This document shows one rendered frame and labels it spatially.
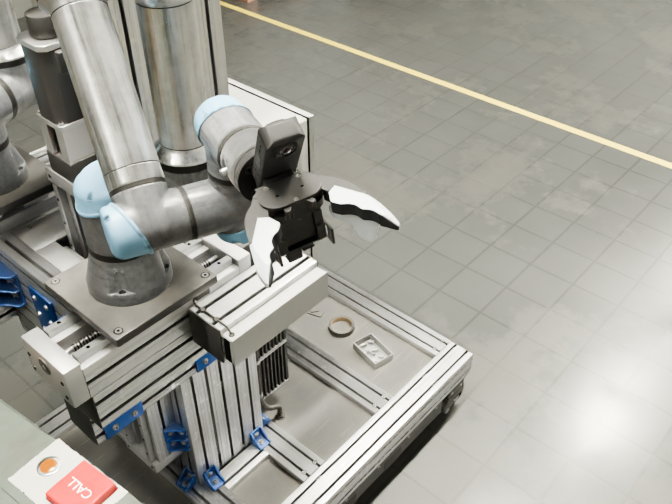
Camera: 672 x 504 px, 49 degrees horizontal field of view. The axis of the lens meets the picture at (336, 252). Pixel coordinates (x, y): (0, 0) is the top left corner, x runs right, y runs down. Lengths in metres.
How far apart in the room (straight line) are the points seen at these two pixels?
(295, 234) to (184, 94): 0.43
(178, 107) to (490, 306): 2.07
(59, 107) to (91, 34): 0.43
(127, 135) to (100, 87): 0.07
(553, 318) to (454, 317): 0.39
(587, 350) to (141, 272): 2.02
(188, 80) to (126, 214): 0.29
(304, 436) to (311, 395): 0.16
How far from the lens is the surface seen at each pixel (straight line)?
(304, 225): 0.82
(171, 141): 1.23
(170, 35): 1.14
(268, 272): 0.72
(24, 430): 1.07
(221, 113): 0.95
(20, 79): 1.71
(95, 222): 1.25
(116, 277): 1.31
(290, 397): 2.39
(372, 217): 0.77
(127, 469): 2.30
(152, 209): 0.97
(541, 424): 2.67
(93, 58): 1.01
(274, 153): 0.77
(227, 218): 0.99
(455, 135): 4.13
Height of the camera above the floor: 2.04
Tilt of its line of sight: 39 degrees down
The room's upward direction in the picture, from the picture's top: straight up
